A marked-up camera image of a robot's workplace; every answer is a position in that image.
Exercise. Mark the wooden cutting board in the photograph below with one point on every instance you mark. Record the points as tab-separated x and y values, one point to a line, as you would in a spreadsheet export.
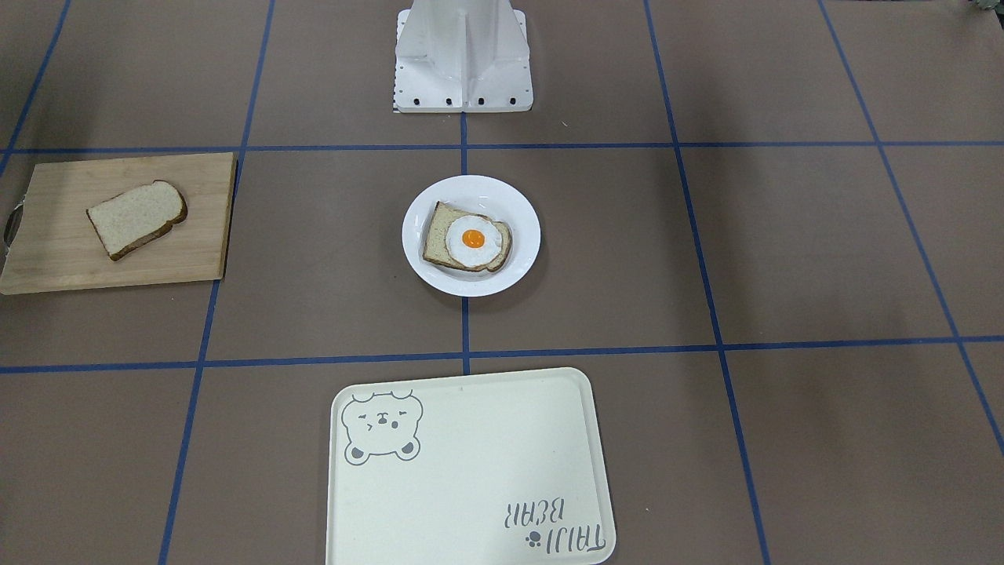
55	248

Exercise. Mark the white round plate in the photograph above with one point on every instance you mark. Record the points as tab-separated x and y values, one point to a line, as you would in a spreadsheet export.
478	194

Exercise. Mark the fried egg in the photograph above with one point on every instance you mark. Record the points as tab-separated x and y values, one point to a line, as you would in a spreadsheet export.
473	242

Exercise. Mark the cream bear serving tray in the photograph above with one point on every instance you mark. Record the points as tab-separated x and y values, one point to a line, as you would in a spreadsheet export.
502	468

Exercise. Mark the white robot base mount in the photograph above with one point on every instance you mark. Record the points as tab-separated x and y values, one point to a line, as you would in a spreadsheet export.
462	56

